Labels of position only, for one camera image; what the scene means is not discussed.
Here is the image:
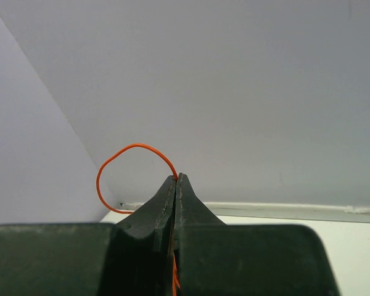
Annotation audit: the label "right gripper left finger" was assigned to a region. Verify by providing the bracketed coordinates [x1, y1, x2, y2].
[0, 176, 176, 295]

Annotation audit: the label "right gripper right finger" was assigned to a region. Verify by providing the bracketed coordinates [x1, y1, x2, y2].
[175, 174, 340, 295]

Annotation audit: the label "red thin wires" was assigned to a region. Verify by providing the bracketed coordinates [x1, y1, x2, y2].
[96, 143, 181, 296]

